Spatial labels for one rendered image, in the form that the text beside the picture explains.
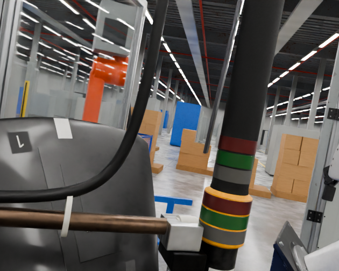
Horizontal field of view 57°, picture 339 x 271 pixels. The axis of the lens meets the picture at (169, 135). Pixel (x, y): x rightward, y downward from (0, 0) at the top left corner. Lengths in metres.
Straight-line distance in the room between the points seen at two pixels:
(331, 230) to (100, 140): 1.91
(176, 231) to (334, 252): 0.76
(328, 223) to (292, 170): 6.36
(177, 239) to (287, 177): 8.24
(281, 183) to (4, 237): 8.27
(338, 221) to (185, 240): 1.93
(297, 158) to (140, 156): 8.12
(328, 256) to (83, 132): 0.78
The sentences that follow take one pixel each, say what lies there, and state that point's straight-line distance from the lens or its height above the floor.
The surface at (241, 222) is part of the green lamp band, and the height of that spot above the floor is 1.38.
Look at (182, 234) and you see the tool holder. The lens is 0.27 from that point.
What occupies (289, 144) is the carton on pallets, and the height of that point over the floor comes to 1.35.
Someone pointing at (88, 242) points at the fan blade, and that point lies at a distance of 0.31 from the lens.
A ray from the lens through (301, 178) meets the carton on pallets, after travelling 8.58.
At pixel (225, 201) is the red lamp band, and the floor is 1.39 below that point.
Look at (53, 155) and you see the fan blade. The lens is 0.36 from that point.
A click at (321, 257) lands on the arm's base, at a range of 1.00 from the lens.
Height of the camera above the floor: 1.45
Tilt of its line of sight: 3 degrees down
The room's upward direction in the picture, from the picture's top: 10 degrees clockwise
